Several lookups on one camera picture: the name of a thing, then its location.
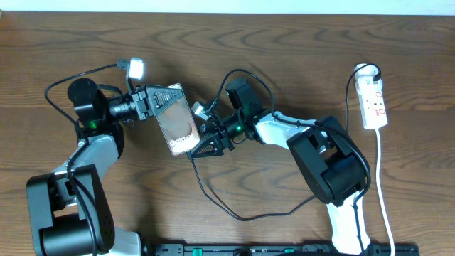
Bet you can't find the white power strip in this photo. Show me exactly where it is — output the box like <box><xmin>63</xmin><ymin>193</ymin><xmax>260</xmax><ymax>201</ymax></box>
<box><xmin>354</xmin><ymin>63</ymin><xmax>388</xmax><ymax>130</ymax></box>

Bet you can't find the black usb charger cable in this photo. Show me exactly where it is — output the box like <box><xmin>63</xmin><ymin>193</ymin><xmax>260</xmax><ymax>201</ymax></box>
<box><xmin>186</xmin><ymin>63</ymin><xmax>382</xmax><ymax>222</ymax></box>

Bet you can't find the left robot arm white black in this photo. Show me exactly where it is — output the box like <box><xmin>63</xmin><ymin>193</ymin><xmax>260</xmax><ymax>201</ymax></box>
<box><xmin>26</xmin><ymin>78</ymin><xmax>184</xmax><ymax>255</ymax></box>

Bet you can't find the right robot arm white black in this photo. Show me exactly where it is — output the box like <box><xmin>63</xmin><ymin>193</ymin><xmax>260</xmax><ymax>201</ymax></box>
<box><xmin>189</xmin><ymin>78</ymin><xmax>371</xmax><ymax>255</ymax></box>

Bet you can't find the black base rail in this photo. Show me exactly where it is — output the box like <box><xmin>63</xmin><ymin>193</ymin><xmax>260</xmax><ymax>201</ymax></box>
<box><xmin>141</xmin><ymin>242</ymin><xmax>420</xmax><ymax>256</ymax></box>

